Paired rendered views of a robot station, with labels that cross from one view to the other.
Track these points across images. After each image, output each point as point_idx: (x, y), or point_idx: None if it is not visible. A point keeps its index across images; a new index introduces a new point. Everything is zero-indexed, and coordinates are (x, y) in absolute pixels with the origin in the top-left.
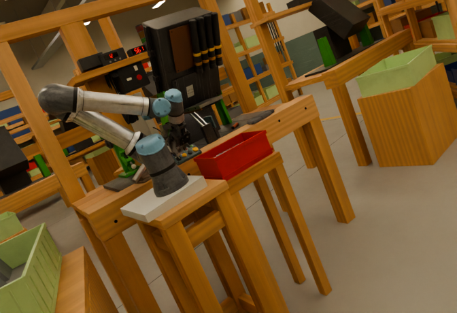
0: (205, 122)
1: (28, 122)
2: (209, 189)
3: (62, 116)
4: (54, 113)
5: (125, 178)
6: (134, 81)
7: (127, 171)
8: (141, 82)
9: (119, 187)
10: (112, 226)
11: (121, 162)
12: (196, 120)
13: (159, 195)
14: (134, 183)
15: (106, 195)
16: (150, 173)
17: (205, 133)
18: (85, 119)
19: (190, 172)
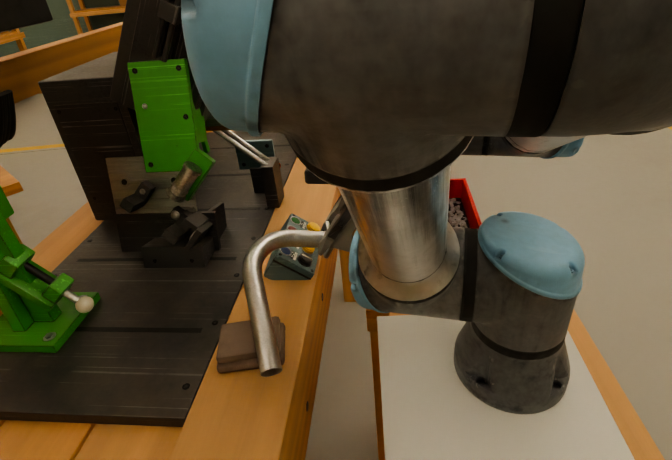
0: (264, 156)
1: None
2: (591, 341)
3: (446, 147)
4: (581, 135)
5: (57, 354)
6: None
7: (29, 322)
8: (27, 10)
9: (123, 404)
10: None
11: (7, 300)
12: (243, 150)
13: (542, 408)
14: (221, 372)
15: (51, 455)
16: (538, 351)
17: (275, 182)
18: (447, 169)
19: (322, 290)
